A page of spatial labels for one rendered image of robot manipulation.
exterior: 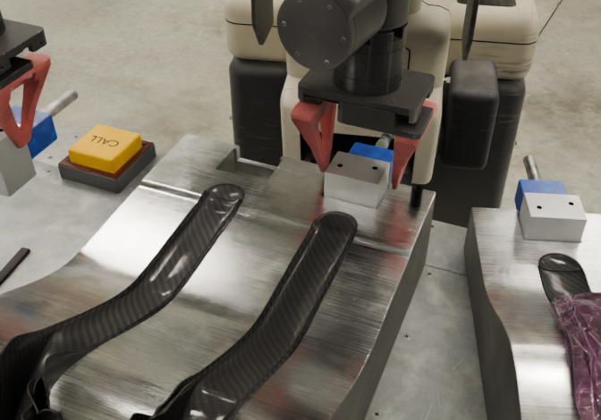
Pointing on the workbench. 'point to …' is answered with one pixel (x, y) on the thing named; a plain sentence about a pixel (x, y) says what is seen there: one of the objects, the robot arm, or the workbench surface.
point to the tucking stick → (12, 264)
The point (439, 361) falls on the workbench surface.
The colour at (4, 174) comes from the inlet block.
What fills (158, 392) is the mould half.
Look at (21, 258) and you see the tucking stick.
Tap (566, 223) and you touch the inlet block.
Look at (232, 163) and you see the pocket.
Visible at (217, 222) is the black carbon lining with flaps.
